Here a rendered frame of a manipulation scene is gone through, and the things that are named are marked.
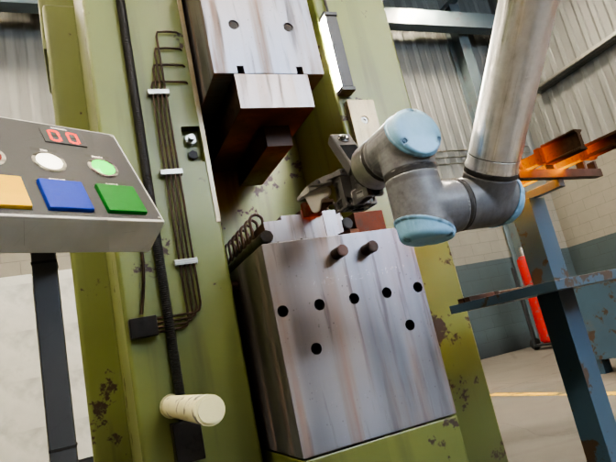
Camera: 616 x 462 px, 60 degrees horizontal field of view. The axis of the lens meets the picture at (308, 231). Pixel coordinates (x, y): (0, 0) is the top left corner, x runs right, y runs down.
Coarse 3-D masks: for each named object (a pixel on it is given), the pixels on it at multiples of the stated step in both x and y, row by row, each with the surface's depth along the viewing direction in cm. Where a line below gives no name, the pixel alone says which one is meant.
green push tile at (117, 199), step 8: (96, 184) 96; (104, 184) 97; (112, 184) 99; (104, 192) 96; (112, 192) 97; (120, 192) 98; (128, 192) 99; (136, 192) 101; (104, 200) 94; (112, 200) 95; (120, 200) 96; (128, 200) 98; (136, 200) 99; (112, 208) 93; (120, 208) 94; (128, 208) 96; (136, 208) 97; (144, 208) 98
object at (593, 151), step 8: (608, 136) 113; (592, 144) 117; (600, 144) 116; (608, 144) 114; (584, 152) 117; (592, 152) 117; (600, 152) 116; (568, 160) 121; (576, 160) 120; (544, 168) 127; (560, 168) 124; (528, 184) 134
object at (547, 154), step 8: (560, 136) 110; (568, 136) 109; (576, 136) 108; (544, 144) 113; (552, 144) 112; (560, 144) 111; (568, 144) 109; (576, 144) 108; (584, 144) 108; (536, 152) 114; (544, 152) 114; (552, 152) 113; (560, 152) 111; (568, 152) 109; (576, 152) 109; (528, 160) 117; (536, 160) 114; (544, 160) 113; (552, 160) 112; (560, 160) 113; (528, 168) 117
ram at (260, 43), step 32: (192, 0) 141; (224, 0) 137; (256, 0) 140; (288, 0) 144; (192, 32) 145; (224, 32) 134; (256, 32) 138; (288, 32) 141; (192, 64) 149; (224, 64) 132; (256, 64) 135; (288, 64) 138; (320, 64) 142; (224, 96) 142
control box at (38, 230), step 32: (0, 128) 95; (32, 128) 100; (64, 128) 106; (0, 160) 88; (32, 160) 93; (64, 160) 98; (32, 192) 87; (96, 192) 96; (0, 224) 80; (32, 224) 84; (64, 224) 87; (96, 224) 91; (128, 224) 95; (160, 224) 100
